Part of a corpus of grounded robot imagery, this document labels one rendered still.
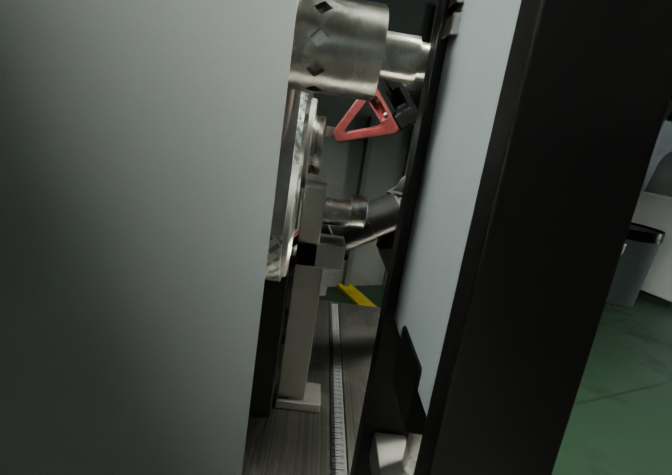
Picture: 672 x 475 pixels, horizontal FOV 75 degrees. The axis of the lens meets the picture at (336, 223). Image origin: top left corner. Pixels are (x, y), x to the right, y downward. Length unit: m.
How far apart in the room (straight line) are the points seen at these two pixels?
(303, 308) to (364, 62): 0.36
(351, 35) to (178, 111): 0.12
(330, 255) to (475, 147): 0.36
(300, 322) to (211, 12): 0.43
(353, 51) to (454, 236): 0.14
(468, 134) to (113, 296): 0.20
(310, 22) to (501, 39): 0.13
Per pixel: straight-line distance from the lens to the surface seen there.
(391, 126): 0.54
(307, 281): 0.56
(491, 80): 0.21
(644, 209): 5.40
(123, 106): 0.24
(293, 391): 0.64
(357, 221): 0.54
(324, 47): 0.30
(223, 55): 0.23
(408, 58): 0.32
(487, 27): 0.23
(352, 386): 0.71
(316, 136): 0.54
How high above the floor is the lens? 1.29
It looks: 13 degrees down
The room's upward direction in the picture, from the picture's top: 9 degrees clockwise
